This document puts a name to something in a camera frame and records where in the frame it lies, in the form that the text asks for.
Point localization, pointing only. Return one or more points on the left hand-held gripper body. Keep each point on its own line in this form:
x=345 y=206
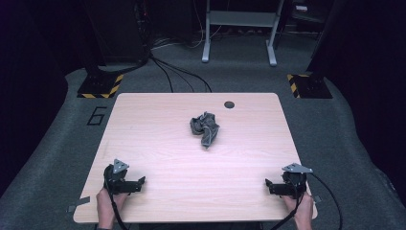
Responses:
x=118 y=183

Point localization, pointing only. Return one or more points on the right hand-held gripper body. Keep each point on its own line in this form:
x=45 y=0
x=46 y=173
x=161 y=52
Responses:
x=292 y=187

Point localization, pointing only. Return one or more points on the grey cloth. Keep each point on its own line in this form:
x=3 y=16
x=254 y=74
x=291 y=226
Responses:
x=205 y=127

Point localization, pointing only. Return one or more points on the person's right hand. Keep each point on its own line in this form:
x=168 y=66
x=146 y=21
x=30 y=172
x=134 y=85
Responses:
x=303 y=207

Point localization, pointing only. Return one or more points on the person's left hand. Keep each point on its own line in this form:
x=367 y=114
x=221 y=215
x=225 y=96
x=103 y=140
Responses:
x=107 y=204

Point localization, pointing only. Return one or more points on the grey tape strip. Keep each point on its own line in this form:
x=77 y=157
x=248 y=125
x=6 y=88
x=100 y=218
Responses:
x=317 y=199
x=78 y=203

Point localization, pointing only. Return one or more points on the black yellow-striped stand base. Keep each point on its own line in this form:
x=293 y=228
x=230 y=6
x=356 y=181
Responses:
x=100 y=86
x=311 y=86

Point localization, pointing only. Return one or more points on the dark curtain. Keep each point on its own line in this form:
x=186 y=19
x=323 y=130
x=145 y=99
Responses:
x=370 y=80
x=28 y=80

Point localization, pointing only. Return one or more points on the black cabinet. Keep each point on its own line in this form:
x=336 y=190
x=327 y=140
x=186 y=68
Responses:
x=118 y=28

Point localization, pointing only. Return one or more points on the small white device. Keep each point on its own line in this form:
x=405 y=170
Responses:
x=301 y=8

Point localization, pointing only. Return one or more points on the white metal stand frame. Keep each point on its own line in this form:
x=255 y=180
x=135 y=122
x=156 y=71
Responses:
x=241 y=18

